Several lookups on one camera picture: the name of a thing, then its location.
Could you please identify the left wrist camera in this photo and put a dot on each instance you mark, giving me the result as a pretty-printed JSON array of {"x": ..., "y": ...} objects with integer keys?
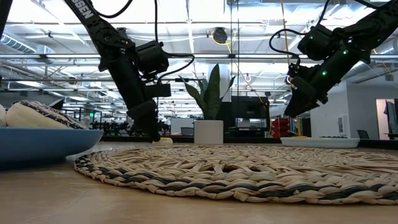
[{"x": 158, "y": 90}]

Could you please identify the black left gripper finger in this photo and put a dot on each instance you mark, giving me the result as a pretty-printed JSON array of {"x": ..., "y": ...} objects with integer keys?
[{"x": 144, "y": 116}]

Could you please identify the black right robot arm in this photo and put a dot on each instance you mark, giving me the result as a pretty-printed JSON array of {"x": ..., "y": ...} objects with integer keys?
[{"x": 373, "y": 28}]

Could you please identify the white panel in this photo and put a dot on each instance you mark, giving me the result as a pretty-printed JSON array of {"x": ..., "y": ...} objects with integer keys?
[{"x": 180, "y": 124}]

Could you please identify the blue bowl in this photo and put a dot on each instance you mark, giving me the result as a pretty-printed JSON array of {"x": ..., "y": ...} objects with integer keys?
[{"x": 46, "y": 144}]

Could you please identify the red object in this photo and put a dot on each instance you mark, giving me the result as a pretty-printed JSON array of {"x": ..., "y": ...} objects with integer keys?
[{"x": 280, "y": 129}]

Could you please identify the chocolate donut with pink drizzle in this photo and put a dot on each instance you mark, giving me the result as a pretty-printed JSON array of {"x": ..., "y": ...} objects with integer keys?
[{"x": 31, "y": 116}]

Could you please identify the small yellow sprinkled donut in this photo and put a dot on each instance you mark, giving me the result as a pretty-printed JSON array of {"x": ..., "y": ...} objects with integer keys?
[{"x": 166, "y": 141}]

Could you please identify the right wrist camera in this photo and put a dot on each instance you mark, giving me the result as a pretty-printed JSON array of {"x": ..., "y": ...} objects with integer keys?
[{"x": 298, "y": 71}]

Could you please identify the light blue plate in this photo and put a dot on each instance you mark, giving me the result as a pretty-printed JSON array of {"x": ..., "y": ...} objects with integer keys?
[{"x": 323, "y": 143}]

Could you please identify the snake plant in white pot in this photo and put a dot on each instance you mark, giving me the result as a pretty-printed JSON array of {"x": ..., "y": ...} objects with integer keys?
[{"x": 208, "y": 127}]

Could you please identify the round woven straw placemat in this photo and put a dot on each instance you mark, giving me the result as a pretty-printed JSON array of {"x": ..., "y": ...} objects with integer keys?
[{"x": 248, "y": 174}]

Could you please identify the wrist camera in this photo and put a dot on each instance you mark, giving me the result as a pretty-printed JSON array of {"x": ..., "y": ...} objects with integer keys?
[
  {"x": 298, "y": 71},
  {"x": 158, "y": 90}
]

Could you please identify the black aluminium table frame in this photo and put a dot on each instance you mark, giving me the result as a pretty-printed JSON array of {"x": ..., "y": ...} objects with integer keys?
[{"x": 248, "y": 140}]

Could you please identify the dark office chair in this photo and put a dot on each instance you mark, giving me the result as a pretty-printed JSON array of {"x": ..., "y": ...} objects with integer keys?
[{"x": 363, "y": 134}]

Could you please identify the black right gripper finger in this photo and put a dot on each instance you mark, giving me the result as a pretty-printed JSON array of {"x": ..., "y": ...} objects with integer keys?
[{"x": 303, "y": 96}]

